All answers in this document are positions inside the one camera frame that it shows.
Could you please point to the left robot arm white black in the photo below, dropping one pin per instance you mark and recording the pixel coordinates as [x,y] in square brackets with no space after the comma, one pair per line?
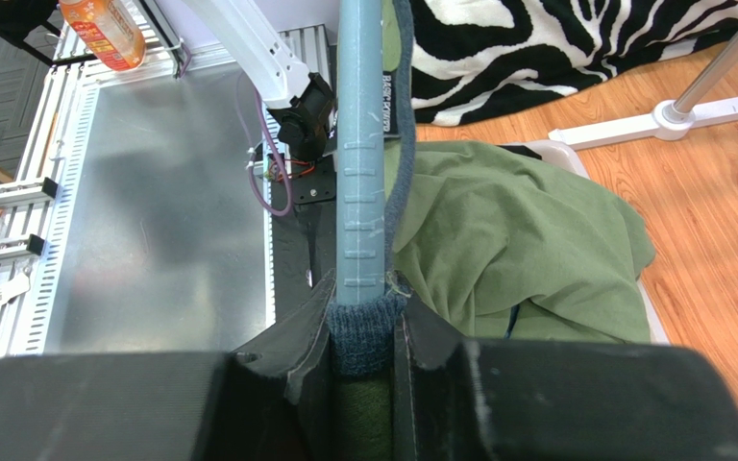
[300,100]

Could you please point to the zebra striped blanket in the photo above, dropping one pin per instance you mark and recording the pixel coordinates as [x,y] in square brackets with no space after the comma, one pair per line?
[477,60]

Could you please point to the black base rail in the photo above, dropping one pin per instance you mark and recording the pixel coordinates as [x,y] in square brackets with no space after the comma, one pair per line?
[303,242]

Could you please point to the teal plastic hanger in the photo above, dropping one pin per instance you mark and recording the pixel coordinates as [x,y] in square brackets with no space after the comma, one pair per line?
[360,199]

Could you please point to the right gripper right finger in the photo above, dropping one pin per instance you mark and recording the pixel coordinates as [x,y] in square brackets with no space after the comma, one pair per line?
[441,406]

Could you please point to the metal clothes rack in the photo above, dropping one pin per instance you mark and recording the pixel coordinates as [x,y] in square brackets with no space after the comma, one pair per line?
[670,120]

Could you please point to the orange drink bottle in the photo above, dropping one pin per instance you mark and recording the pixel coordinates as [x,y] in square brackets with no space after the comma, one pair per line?
[108,30]

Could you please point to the white plastic laundry basket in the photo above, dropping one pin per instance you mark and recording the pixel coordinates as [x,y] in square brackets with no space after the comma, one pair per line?
[564,157]

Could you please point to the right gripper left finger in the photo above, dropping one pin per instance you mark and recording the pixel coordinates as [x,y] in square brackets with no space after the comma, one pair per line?
[280,404]

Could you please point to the olive green tank top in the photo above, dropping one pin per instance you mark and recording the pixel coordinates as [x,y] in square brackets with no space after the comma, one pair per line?
[497,244]

